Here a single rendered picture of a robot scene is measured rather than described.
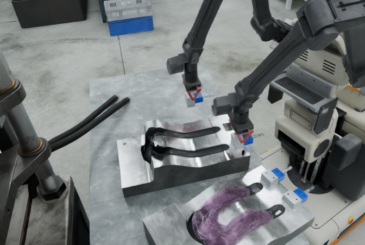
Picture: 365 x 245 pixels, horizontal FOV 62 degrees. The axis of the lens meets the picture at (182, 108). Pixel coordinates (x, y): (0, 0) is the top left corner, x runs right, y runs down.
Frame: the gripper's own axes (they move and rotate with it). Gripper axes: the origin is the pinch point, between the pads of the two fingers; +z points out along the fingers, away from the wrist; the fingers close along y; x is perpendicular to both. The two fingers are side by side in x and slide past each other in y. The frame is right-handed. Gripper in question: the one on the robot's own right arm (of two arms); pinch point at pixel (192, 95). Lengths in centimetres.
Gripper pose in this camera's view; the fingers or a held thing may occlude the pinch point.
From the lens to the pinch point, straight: 140.1
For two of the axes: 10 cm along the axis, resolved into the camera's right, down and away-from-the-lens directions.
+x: 9.7, -1.9, 1.4
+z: 0.6, 7.8, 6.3
